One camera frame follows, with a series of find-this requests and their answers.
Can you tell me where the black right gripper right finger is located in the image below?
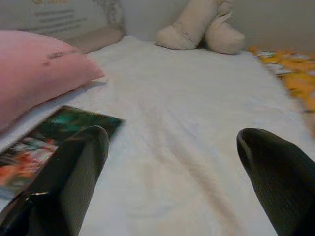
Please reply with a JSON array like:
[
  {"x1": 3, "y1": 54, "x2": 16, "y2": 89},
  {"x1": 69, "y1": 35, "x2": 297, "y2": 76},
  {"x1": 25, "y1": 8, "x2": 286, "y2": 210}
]
[{"x1": 236, "y1": 127, "x2": 315, "y2": 236}]

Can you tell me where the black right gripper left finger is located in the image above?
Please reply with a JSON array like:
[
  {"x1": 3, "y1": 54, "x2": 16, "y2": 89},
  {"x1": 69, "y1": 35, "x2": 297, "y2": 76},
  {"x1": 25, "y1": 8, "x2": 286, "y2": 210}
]
[{"x1": 0, "y1": 125, "x2": 110, "y2": 236}]

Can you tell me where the yellow egg cartoon print blanket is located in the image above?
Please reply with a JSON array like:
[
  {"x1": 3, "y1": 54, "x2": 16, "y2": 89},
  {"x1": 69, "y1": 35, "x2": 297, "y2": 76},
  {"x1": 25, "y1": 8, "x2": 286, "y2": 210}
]
[{"x1": 250, "y1": 46, "x2": 315, "y2": 138}]

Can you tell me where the pink pillow with bunny embroidery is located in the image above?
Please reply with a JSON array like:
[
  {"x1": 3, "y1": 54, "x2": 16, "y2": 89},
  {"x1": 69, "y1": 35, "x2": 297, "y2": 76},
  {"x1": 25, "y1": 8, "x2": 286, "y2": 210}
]
[{"x1": 0, "y1": 29, "x2": 106, "y2": 133}]

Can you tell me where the colourful picture book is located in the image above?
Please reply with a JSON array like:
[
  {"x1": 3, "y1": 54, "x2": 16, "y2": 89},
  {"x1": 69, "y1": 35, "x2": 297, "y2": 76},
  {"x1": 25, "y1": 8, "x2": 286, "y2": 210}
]
[{"x1": 0, "y1": 105, "x2": 126, "y2": 212}]

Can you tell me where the white quilted bed sheet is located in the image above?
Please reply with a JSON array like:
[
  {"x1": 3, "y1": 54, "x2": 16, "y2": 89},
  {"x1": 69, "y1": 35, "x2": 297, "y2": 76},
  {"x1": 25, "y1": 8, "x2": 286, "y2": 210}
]
[{"x1": 0, "y1": 35, "x2": 315, "y2": 236}]

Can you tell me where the beige cushion with text print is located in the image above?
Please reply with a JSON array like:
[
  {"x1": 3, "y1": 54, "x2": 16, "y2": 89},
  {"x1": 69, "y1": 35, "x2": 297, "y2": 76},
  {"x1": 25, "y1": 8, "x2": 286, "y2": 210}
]
[{"x1": 0, "y1": 0, "x2": 126, "y2": 54}]

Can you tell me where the beige plush toy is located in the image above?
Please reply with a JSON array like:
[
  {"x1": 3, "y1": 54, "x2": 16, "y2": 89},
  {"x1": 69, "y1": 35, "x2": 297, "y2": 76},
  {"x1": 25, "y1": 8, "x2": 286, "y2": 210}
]
[{"x1": 155, "y1": 0, "x2": 246, "y2": 55}]

